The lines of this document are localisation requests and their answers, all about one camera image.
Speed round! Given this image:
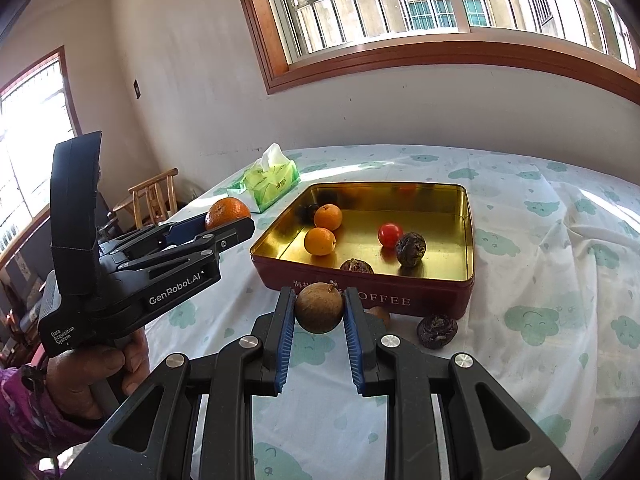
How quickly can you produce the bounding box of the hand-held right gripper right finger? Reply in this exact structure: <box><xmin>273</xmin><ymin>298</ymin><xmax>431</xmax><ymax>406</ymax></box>
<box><xmin>342</xmin><ymin>287</ymin><xmax>581</xmax><ymax>480</ymax></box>

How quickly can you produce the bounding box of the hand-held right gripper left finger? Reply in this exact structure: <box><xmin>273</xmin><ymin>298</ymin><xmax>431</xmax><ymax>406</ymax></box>
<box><xmin>62</xmin><ymin>286</ymin><xmax>297</xmax><ymax>480</ymax></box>

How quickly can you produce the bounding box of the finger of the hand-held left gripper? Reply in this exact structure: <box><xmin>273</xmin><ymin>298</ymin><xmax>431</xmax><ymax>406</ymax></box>
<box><xmin>97</xmin><ymin>212</ymin><xmax>211</xmax><ymax>258</ymax></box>
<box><xmin>114</xmin><ymin>216</ymin><xmax>256</xmax><ymax>275</ymax></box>

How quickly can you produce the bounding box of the small orange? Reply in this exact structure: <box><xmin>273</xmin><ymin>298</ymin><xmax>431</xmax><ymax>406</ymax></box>
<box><xmin>205</xmin><ymin>198</ymin><xmax>252</xmax><ymax>232</ymax></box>
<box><xmin>304</xmin><ymin>227</ymin><xmax>337</xmax><ymax>256</ymax></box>
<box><xmin>314</xmin><ymin>203</ymin><xmax>344</xmax><ymax>232</ymax></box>

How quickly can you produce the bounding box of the red tomato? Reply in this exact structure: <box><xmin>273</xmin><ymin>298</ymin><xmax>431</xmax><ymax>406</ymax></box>
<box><xmin>377</xmin><ymin>223</ymin><xmax>404</xmax><ymax>248</ymax></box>

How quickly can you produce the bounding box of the gold and red tin box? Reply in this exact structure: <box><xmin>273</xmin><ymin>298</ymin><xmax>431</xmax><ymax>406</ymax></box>
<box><xmin>249</xmin><ymin>182</ymin><xmax>476</xmax><ymax>320</ymax></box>

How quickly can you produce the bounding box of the person's left forearm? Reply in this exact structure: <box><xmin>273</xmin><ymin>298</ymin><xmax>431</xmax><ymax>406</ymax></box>
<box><xmin>0</xmin><ymin>365</ymin><xmax>101</xmax><ymax>480</ymax></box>

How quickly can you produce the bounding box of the person's left hand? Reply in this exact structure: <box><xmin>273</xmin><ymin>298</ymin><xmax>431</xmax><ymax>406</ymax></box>
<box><xmin>47</xmin><ymin>327</ymin><xmax>151</xmax><ymax>421</ymax></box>

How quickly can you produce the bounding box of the wooden chair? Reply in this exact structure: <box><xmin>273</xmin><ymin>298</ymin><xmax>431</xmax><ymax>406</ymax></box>
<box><xmin>112</xmin><ymin>167</ymin><xmax>180</xmax><ymax>231</ymax></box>

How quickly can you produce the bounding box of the green tissue pack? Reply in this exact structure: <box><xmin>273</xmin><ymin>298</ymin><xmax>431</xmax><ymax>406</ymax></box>
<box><xmin>226</xmin><ymin>143</ymin><xmax>302</xmax><ymax>214</ymax></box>

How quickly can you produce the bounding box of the dark furniture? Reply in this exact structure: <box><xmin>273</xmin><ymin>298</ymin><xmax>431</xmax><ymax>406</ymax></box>
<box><xmin>0</xmin><ymin>247</ymin><xmax>56</xmax><ymax>366</ymax></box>

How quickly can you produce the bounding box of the bright side window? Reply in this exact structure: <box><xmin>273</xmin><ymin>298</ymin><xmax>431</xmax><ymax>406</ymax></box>
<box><xmin>0</xmin><ymin>45</ymin><xmax>83</xmax><ymax>266</ymax></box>

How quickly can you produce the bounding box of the brown framed barred window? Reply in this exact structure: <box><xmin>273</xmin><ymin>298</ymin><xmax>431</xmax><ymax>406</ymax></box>
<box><xmin>230</xmin><ymin>0</ymin><xmax>640</xmax><ymax>95</ymax></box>

